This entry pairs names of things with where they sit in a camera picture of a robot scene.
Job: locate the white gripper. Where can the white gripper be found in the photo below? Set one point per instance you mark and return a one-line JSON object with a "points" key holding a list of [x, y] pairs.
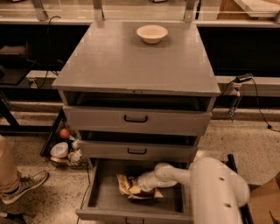
{"points": [[143, 183]]}

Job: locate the brown chip bag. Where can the brown chip bag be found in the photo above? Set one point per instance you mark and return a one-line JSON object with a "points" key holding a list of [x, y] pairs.
{"points": [[126, 182]]}

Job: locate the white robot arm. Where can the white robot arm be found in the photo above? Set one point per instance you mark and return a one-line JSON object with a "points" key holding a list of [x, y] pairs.
{"points": [[217, 192]]}

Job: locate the grey bottom drawer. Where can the grey bottom drawer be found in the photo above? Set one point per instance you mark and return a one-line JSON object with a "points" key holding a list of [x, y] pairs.
{"points": [[104, 202]]}

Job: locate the grey drawer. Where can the grey drawer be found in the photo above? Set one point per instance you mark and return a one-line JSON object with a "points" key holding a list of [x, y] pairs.
{"points": [[136, 120], [137, 151], [104, 202]]}

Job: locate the grey middle drawer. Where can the grey middle drawer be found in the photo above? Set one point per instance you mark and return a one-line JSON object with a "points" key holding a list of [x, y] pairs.
{"points": [[137, 151]]}

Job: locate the grey top drawer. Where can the grey top drawer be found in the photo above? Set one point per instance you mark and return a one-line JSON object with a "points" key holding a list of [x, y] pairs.
{"points": [[136, 120]]}

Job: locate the grey drawer cabinet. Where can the grey drawer cabinet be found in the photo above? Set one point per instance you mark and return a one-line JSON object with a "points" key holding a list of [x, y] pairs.
{"points": [[113, 68]]}

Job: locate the white bowl on counter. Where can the white bowl on counter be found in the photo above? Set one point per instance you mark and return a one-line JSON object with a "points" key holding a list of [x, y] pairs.
{"points": [[151, 33]]}

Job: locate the white bowl in basket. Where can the white bowl in basket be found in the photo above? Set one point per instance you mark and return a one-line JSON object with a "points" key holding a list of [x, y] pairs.
{"points": [[59, 150]]}

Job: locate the red apple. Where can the red apple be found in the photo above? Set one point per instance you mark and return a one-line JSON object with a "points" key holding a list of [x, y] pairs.
{"points": [[65, 133]]}

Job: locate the black metal bar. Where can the black metal bar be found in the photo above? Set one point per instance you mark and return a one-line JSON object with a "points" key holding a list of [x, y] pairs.
{"points": [[245, 213]]}

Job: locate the khaki trouser leg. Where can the khaki trouser leg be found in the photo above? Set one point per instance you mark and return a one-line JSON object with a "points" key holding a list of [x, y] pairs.
{"points": [[9, 175]]}

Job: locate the cardboard box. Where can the cardboard box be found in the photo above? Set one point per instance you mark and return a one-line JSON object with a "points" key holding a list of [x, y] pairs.
{"points": [[264, 202]]}

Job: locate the black power adapter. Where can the black power adapter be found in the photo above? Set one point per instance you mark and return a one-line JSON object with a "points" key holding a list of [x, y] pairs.
{"points": [[244, 77]]}

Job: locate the wire basket of items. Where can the wire basket of items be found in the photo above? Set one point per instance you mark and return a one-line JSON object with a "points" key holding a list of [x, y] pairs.
{"points": [[74, 158]]}

